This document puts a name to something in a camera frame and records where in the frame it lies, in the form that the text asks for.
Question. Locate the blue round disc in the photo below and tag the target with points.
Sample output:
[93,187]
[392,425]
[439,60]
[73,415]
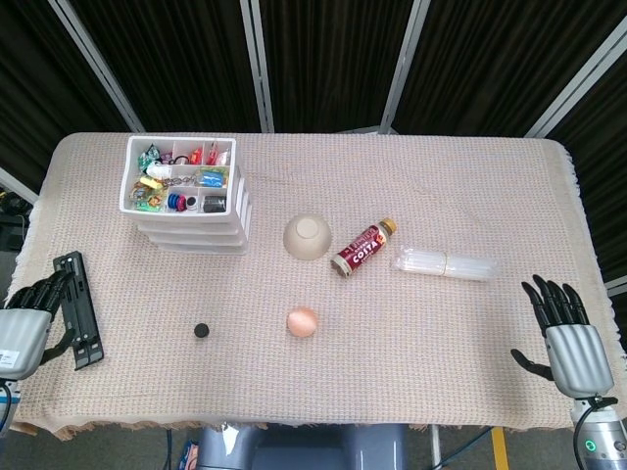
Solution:
[172,201]

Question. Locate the colourful package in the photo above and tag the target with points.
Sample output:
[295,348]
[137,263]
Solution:
[190,453]

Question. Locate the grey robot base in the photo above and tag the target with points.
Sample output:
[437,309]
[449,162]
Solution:
[303,450]

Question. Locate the metal table leg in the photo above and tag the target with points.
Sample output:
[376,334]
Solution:
[435,448]

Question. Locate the beige bowl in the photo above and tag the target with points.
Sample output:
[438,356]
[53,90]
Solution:
[306,237]

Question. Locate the clear plastic drawer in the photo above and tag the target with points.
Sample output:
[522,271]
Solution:
[191,228]
[196,249]
[193,237]

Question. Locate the Costa coffee bottle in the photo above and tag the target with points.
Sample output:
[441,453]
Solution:
[362,249]

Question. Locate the orange ball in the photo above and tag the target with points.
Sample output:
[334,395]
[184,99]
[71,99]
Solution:
[302,322]

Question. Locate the black folding stand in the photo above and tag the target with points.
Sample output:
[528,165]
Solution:
[88,313]

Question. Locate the white drawer organizer with trinkets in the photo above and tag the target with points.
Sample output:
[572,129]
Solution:
[176,219]

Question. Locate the white plastic bottle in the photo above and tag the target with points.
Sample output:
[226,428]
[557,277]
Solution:
[158,170]

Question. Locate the black partition panel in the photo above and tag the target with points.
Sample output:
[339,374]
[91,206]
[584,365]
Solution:
[333,59]
[186,59]
[490,59]
[39,73]
[602,147]

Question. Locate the silver partition post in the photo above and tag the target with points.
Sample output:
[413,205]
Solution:
[101,68]
[17,185]
[258,68]
[583,84]
[404,68]

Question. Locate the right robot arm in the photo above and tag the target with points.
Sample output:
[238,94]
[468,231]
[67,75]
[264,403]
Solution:
[605,440]

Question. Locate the gold green wrapped candy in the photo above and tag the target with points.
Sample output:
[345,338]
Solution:
[147,200]

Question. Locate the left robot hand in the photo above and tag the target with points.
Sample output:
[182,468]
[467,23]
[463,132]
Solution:
[24,338]

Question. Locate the green and blue snack packet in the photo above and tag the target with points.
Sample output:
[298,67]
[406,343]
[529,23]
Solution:
[213,177]

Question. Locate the red snack packet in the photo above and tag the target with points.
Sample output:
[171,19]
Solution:
[197,155]

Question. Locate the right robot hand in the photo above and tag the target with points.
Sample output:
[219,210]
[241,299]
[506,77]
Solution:
[578,357]

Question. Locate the white tape roll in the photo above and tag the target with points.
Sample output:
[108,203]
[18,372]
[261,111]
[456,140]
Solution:
[193,201]

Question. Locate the red candy in clear wrapper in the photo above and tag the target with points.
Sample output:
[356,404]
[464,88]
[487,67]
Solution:
[214,153]

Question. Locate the small black cap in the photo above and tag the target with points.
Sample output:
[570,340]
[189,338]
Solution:
[201,330]

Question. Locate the beige woven tablecloth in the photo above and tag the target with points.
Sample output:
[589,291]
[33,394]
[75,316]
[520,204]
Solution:
[392,367]

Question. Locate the yellow wrapped candy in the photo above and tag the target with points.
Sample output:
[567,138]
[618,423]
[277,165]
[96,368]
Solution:
[149,182]

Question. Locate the green candy wrapper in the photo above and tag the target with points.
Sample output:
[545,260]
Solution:
[147,157]

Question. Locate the magenta round disc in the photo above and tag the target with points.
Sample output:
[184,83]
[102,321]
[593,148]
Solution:
[182,202]

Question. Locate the tan rubber band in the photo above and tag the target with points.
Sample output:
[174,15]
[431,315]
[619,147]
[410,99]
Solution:
[445,267]

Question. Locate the bundle of clear sticks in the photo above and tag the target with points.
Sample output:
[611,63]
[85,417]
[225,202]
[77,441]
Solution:
[470,268]

